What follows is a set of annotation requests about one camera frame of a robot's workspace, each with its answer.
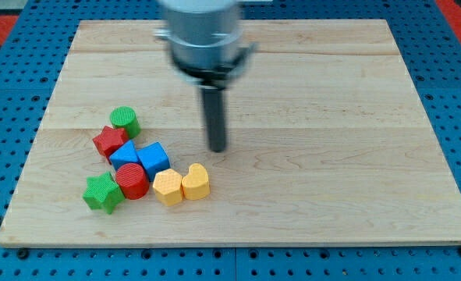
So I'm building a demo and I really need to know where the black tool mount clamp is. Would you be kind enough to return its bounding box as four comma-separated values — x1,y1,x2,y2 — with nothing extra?
170,43,257,91

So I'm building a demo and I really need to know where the blue triangular block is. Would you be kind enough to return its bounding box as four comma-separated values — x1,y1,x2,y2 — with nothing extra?
109,140,140,171

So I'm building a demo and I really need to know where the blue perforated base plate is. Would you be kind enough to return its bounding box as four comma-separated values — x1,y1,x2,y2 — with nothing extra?
0,0,461,280

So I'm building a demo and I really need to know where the green star block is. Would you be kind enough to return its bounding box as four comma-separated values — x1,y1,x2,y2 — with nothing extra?
82,171,126,215

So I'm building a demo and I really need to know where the red cylinder block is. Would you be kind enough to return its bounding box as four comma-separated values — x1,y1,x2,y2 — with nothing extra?
115,163,150,200

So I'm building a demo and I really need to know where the yellow hexagon block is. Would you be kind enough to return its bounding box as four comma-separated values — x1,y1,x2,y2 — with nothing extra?
153,169,183,206

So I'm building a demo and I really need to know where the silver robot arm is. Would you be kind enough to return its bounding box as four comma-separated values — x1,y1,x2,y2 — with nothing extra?
155,0,257,152

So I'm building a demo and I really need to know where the blue cube block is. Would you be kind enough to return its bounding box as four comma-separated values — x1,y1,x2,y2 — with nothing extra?
137,142,171,182

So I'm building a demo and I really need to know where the yellow heart block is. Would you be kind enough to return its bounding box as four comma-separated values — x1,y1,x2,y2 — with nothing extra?
181,163,211,200

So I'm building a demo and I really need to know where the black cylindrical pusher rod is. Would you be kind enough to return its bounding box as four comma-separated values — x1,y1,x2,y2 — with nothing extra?
200,88,227,152

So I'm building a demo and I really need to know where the red star block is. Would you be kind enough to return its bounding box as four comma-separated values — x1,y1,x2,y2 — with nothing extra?
92,126,129,164

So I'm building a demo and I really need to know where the light wooden board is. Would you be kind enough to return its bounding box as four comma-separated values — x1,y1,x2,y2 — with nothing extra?
0,20,461,248

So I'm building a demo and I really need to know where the green cylinder block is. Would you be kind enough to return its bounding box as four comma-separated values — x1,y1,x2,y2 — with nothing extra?
109,106,141,139

